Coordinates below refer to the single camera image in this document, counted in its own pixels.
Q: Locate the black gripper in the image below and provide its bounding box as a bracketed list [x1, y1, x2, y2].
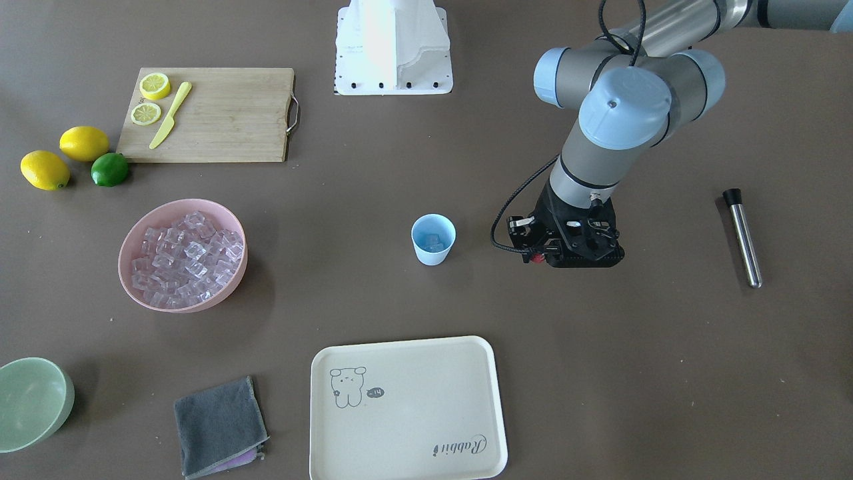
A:
[508, 185, 625, 268]

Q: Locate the clear ice cube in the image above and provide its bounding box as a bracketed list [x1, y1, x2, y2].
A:
[423, 233, 446, 253]

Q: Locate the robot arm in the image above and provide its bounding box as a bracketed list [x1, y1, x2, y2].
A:
[502, 1, 851, 268]

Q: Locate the light blue cup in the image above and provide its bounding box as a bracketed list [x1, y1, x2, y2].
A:
[411, 213, 456, 265]

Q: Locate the clear ice cubes pile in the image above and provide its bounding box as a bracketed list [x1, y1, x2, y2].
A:
[128, 210, 247, 310]

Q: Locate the steel muddler black tip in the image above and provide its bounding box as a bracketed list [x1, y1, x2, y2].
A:
[722, 188, 764, 289]

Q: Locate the cream rabbit serving tray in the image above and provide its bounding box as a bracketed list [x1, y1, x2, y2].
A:
[309, 335, 508, 479]

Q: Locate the wooden cutting board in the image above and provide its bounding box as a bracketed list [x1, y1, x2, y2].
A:
[115, 67, 299, 163]

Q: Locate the pink bowl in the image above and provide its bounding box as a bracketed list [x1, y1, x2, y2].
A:
[117, 199, 248, 313]

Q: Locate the grey folded cloth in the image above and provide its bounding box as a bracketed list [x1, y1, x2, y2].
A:
[173, 376, 269, 479]

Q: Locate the yellow plastic knife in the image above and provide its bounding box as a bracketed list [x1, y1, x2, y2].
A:
[147, 81, 193, 149]

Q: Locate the lemon half at edge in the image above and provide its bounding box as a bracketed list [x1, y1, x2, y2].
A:
[138, 72, 171, 101]

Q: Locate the lemon half near knife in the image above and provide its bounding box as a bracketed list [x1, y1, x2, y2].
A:
[129, 101, 162, 127]

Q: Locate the green lime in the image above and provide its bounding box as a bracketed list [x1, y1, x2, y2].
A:
[89, 153, 130, 187]

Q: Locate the whole yellow lemon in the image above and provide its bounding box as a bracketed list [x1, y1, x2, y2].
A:
[19, 150, 71, 191]
[60, 125, 110, 162]

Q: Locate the green bowl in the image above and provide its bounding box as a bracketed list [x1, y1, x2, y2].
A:
[1, 357, 75, 453]

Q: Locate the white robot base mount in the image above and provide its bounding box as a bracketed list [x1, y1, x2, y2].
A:
[333, 1, 454, 95]

